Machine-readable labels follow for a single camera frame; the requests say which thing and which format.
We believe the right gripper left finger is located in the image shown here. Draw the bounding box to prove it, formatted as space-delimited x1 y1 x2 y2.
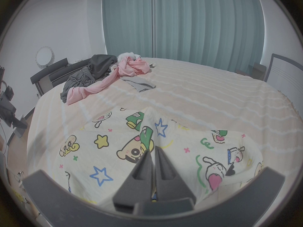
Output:
113 149 153 213

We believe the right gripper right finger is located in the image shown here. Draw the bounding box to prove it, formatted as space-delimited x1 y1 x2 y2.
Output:
154 146 196 203

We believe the white printed pyjama top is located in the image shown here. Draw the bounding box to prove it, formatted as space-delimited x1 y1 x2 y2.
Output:
53 107 264 204

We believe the bed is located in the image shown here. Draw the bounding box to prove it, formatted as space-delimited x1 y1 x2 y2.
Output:
27 53 303 211

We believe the pile of clothes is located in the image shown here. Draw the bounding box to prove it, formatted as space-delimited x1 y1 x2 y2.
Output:
109 52 157 93

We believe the dark grey garment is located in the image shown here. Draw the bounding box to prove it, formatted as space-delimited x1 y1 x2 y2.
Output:
60 68 95 103

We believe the pink garment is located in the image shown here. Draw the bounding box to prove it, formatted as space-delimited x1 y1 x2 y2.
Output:
66 57 152 105

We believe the grey bedside table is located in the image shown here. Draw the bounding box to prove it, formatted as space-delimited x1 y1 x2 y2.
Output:
235 62 267 81

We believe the black low cabinet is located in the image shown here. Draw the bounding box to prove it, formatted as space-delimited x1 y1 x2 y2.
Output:
30 58 90 96

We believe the blue-green curtain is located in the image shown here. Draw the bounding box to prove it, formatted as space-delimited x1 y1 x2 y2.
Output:
102 0 156 59
153 0 265 73

